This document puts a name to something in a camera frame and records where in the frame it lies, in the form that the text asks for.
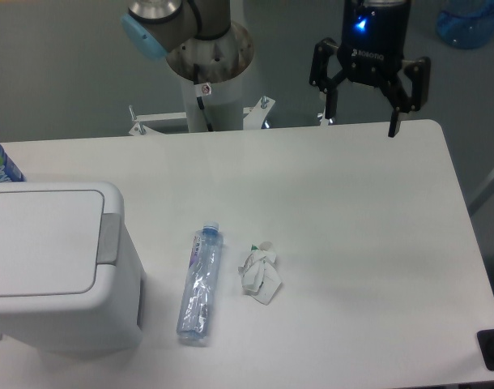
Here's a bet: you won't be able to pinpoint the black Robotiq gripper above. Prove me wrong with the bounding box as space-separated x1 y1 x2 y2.
309 0 432 139

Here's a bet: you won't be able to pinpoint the white push-lid trash can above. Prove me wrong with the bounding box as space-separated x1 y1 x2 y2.
0 182 146 353

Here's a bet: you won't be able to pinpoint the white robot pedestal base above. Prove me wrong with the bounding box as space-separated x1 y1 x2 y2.
127 20 277 137

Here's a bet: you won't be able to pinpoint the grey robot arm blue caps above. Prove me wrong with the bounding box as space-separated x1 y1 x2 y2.
121 1 431 137

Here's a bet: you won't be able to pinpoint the black cable on pedestal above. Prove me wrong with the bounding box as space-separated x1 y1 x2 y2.
192 63 215 133

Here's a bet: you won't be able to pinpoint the clear empty plastic water bottle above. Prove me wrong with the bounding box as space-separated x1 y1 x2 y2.
177 221 224 344

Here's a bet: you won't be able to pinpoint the blue labelled bottle at left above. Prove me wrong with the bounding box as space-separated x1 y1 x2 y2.
0 144 26 183

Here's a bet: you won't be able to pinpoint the crumpled white paper wrapper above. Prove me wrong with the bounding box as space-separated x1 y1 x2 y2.
238 241 283 306

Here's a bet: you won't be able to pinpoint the large blue water jug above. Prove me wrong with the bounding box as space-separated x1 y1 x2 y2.
435 1 494 49

